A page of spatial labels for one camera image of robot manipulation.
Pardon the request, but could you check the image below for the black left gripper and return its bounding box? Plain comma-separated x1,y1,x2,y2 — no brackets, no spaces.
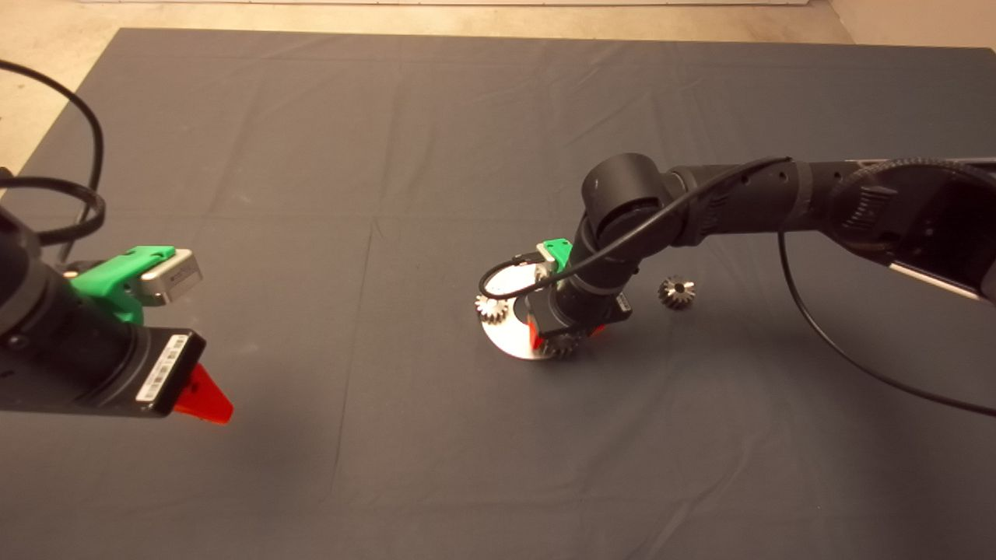
0,268,234,425

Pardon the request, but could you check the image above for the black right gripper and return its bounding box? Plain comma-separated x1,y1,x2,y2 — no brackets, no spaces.
523,282,633,348

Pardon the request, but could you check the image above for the large steel bevel gear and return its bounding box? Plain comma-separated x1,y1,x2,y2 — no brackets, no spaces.
539,328,583,361

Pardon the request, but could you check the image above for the small dark steel gear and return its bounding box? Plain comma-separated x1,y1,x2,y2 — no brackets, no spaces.
658,276,697,310

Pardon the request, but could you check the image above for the round metal plate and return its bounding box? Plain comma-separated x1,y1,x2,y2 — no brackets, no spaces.
480,263,563,361

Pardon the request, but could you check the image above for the dark grey table cloth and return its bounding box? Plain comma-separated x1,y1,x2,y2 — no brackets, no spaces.
0,27,996,560

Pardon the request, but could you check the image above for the green right camera mount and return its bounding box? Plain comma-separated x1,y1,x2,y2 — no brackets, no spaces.
541,239,574,273

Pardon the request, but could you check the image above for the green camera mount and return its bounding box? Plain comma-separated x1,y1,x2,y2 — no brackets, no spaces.
541,239,574,273
70,246,177,324

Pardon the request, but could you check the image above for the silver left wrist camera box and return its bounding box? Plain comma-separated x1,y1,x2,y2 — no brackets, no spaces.
140,249,203,306

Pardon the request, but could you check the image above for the green left camera mount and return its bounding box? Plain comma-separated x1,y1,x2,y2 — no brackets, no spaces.
70,246,177,324

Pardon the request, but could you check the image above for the thick black left arm hose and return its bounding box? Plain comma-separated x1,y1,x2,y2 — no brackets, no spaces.
0,177,107,247

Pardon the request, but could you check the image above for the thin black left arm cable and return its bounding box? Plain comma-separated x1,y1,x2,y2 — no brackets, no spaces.
0,59,106,264

